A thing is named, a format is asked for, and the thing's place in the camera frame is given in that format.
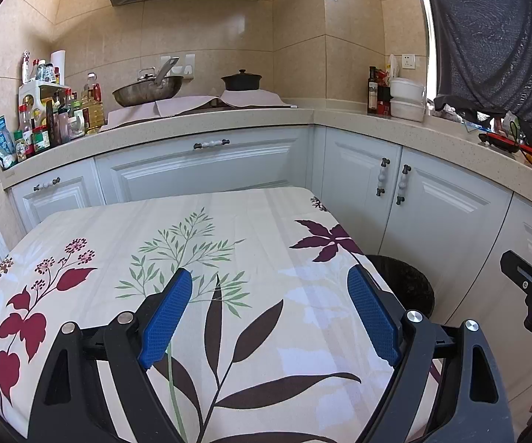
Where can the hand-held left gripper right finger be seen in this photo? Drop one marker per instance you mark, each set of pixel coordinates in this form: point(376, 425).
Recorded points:
point(374, 318)

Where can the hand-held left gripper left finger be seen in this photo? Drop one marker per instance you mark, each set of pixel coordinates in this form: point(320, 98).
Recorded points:
point(164, 318)

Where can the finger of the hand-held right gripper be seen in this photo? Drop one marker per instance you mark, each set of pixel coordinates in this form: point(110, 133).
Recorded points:
point(517, 267)

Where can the black trash bin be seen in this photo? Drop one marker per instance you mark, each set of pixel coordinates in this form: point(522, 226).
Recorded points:
point(404, 281)

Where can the red and black tool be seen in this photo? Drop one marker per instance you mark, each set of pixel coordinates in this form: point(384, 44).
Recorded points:
point(497, 139)

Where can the floral tablecloth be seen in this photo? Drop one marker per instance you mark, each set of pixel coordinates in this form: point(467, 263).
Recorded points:
point(270, 240)

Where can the wide white cabinet drawer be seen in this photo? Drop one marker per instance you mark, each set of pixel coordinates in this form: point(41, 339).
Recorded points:
point(201, 166)

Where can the small white cabinet door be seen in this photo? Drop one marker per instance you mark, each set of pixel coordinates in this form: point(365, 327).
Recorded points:
point(58, 203)

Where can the white cloth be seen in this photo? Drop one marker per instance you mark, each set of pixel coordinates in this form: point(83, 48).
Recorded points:
point(448, 113)

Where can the white lidded bowl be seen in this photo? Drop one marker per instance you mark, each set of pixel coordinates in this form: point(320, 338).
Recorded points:
point(407, 88)
point(407, 110)

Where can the beige stone countertop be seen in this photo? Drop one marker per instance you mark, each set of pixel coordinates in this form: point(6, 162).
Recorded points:
point(349, 122)

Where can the red packets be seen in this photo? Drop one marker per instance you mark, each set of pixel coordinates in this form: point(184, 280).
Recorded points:
point(384, 108)

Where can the dark window curtain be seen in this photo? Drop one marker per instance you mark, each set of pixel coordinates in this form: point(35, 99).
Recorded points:
point(492, 41)

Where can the dark oil bottle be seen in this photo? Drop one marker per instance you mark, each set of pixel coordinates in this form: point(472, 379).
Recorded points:
point(372, 97)

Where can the cluster of condiment bottles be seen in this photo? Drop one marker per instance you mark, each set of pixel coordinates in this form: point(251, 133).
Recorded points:
point(63, 120)

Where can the steel wok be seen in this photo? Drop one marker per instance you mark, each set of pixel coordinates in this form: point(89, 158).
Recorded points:
point(146, 94)

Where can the grey stove cover cloth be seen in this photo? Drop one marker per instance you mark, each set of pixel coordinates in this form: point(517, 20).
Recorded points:
point(247, 98)

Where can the white bag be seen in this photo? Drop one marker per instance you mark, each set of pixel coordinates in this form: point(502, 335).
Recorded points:
point(394, 67)

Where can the blue white packet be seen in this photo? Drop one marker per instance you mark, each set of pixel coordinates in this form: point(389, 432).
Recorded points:
point(0, 143)

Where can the black cooking pot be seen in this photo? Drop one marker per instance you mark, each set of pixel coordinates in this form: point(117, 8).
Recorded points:
point(240, 82)

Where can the white spice shelf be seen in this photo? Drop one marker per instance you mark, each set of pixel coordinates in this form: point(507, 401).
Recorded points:
point(33, 90)

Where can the white paper towel roll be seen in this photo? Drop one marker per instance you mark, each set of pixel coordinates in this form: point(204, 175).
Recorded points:
point(58, 67)

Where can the white wall socket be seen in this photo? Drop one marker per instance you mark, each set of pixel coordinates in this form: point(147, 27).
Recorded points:
point(408, 61)

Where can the white wall outlet strip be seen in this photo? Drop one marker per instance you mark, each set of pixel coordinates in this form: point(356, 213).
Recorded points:
point(187, 62)

